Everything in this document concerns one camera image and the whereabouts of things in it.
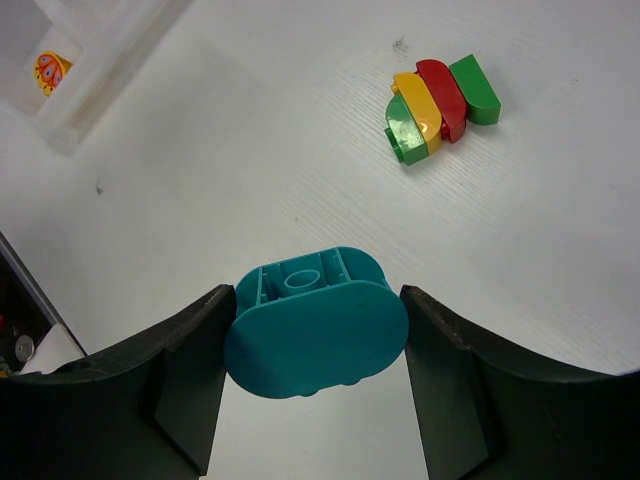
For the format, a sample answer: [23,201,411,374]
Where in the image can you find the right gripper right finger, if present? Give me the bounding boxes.
[400,285,639,479]

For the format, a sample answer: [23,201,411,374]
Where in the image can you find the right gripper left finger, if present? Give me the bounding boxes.
[1,285,236,479]

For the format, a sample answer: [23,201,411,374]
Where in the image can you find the teal oval lego brick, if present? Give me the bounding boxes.
[224,246,409,399]

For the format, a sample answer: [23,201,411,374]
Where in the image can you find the green curved lego bottom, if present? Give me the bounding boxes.
[384,94,428,166]

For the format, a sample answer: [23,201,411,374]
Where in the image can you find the green curved lego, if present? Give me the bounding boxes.
[449,54,501,126]
[384,94,428,166]

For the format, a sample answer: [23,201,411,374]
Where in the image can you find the green curved lego top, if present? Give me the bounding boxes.
[449,54,501,126]

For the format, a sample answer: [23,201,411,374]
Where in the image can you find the red curved lego brick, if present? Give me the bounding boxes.
[416,59,467,144]

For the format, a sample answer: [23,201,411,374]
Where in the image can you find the yellow curved lego brick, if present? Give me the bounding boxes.
[392,72,443,155]

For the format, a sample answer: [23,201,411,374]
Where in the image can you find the yellow round patterned lego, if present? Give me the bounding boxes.
[33,51,73,96]

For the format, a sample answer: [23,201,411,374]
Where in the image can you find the clear plastic compartment tray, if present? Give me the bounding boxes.
[1,1,190,155]

